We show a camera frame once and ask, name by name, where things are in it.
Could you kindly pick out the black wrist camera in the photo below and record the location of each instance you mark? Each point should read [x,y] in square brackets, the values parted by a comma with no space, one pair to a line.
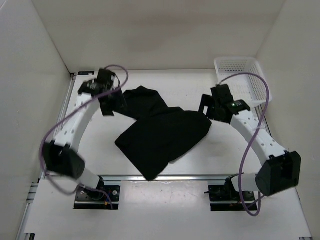
[221,94]
[105,77]

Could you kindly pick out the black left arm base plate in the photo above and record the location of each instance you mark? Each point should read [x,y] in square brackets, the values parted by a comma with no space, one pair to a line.
[92,200]

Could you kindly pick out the aluminium table edge rail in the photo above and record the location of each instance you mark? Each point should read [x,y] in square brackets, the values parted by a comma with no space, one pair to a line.
[167,178]

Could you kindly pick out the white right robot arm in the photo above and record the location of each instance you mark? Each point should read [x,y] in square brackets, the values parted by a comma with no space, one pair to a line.
[280,169]

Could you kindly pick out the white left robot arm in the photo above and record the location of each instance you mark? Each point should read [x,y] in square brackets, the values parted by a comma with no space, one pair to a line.
[72,132]

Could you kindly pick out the black shorts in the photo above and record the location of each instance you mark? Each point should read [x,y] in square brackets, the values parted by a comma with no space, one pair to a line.
[160,134]

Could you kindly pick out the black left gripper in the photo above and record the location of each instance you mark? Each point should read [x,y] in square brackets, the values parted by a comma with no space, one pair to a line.
[120,103]

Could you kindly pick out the black corner label tag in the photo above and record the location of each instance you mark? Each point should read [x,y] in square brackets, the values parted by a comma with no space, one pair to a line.
[86,73]

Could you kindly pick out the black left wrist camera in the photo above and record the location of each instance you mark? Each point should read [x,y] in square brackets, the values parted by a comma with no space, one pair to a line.
[105,77]

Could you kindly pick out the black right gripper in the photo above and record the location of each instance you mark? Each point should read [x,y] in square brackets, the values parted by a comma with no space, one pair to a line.
[207,100]

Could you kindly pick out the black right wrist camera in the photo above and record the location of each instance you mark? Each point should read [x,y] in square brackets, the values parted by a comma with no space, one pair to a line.
[221,94]

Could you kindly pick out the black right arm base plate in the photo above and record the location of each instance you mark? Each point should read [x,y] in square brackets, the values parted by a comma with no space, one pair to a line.
[221,200]

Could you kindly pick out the white perforated plastic basket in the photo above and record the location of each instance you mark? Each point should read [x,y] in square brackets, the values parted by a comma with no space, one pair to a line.
[243,87]

